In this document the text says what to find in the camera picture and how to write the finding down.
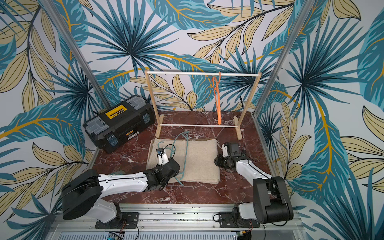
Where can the teal plastic hanger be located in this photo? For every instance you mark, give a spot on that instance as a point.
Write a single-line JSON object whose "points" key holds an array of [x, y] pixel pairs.
{"points": [[184, 134]]}

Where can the black yellow toolbox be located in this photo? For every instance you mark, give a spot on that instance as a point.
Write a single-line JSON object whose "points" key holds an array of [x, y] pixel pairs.
{"points": [[113, 128]]}

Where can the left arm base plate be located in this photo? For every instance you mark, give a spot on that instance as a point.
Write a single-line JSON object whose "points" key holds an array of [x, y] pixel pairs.
{"points": [[127, 221]]}

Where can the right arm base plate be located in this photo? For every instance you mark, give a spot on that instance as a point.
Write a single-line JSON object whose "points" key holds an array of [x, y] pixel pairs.
{"points": [[229, 220]]}

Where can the right aluminium frame post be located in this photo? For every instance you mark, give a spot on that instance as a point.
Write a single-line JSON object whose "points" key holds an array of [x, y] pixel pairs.
{"points": [[299, 22]]}

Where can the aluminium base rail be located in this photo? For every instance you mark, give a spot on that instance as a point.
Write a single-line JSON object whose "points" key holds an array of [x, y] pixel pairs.
{"points": [[176, 222]]}

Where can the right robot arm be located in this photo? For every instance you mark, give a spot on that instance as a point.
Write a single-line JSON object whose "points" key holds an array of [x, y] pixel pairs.
{"points": [[271, 202]]}

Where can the orange plastic hanger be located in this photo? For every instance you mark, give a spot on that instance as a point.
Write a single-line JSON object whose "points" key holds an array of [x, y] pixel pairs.
{"points": [[216, 89]]}

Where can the wooden clothes rack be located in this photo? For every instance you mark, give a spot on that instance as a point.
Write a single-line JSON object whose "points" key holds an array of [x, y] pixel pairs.
{"points": [[237, 121]]}

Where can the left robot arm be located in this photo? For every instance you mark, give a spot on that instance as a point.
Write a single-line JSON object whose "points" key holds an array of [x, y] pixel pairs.
{"points": [[84, 195]]}

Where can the aluminium frame post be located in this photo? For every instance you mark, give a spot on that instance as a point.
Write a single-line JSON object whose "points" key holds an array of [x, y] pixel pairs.
{"points": [[299, 22], [59, 22]]}

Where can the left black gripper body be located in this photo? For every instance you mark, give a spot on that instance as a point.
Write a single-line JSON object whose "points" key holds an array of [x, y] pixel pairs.
{"points": [[165, 183]]}

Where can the left aluminium frame post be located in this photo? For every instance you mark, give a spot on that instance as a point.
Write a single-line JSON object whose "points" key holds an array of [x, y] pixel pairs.
{"points": [[59, 22]]}

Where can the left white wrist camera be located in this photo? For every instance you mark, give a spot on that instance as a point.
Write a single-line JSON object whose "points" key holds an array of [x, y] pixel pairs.
{"points": [[162, 157]]}

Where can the beige knitted scarf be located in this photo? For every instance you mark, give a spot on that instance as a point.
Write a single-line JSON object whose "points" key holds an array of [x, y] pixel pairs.
{"points": [[200, 166]]}

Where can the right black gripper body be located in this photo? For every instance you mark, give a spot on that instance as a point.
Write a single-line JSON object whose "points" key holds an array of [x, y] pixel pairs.
{"points": [[220, 161]]}

